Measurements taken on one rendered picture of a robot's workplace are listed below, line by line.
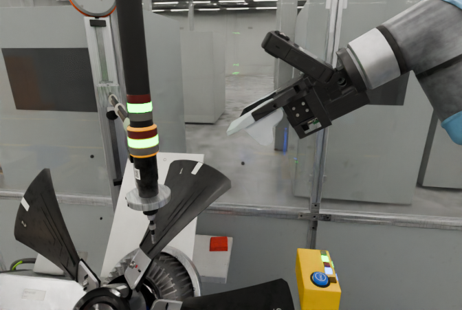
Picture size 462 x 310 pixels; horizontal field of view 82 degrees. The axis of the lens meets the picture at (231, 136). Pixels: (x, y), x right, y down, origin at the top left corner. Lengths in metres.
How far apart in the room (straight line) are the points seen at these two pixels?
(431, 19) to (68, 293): 0.88
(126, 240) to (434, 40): 0.85
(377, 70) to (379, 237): 1.11
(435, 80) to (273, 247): 1.12
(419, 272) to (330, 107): 1.28
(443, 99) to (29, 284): 0.93
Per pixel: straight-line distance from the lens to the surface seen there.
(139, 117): 0.40
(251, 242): 1.38
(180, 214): 0.60
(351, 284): 1.58
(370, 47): 0.41
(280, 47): 0.41
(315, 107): 0.41
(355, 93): 0.43
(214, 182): 0.59
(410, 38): 0.41
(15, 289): 0.93
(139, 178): 0.44
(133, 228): 0.90
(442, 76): 0.42
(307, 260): 0.94
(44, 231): 0.75
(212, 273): 1.17
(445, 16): 0.42
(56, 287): 0.87
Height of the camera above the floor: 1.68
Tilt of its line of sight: 17 degrees down
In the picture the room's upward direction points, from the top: straight up
